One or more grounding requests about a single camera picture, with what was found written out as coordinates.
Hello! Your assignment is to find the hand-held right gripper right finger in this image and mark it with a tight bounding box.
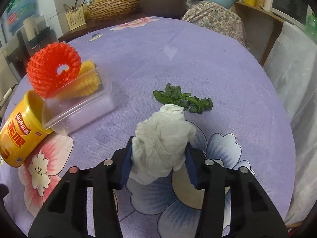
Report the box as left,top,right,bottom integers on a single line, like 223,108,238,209
184,144,289,238

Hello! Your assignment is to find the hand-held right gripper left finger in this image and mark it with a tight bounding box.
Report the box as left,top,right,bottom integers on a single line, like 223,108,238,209
28,136,135,238

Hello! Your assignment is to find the white tissue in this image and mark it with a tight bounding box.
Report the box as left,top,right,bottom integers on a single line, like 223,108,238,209
131,104,196,185

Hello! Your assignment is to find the clear plastic container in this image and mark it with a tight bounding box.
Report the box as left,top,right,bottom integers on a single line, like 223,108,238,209
42,67,116,135

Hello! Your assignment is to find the green vegetable scrap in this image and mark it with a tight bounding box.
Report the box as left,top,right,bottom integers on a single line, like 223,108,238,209
153,83,213,114

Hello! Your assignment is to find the yellow foam fruit net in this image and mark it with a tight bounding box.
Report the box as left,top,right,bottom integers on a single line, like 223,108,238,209
59,60,102,97

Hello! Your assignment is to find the yellow chips can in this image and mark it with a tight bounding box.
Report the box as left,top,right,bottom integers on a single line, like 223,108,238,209
0,90,53,168

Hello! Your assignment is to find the orange foam fruit net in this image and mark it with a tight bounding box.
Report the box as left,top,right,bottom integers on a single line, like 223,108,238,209
27,43,82,98

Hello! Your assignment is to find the purple floral printed tablecloth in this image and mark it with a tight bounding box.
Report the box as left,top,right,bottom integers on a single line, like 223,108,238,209
0,16,296,238

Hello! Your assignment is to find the white cloth cover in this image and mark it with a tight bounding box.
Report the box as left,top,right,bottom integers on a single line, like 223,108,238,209
264,21,317,226

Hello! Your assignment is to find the water dispenser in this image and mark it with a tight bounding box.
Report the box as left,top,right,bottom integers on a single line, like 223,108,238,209
0,40,28,105

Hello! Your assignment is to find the floral patterned cloth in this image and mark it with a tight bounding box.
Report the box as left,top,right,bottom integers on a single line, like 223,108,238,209
181,0,249,49

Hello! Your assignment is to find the beige chopstick holder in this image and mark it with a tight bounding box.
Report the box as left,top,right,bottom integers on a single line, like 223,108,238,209
65,7,87,31

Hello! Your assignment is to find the woven basket basin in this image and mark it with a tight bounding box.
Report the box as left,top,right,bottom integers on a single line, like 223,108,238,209
87,0,140,21

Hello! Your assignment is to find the brown pot with cream lid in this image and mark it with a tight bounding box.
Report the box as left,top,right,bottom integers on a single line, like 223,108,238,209
139,0,187,19

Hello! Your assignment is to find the bundle of dark chopsticks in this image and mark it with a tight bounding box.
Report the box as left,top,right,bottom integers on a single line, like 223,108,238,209
64,0,88,10

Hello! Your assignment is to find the green soda bottle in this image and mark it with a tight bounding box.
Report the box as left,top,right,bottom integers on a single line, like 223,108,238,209
306,12,317,40

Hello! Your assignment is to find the white microwave oven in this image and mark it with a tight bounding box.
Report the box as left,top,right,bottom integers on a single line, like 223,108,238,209
270,0,309,25

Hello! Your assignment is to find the blue water jug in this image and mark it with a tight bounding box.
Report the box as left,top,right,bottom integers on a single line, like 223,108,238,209
6,0,40,33

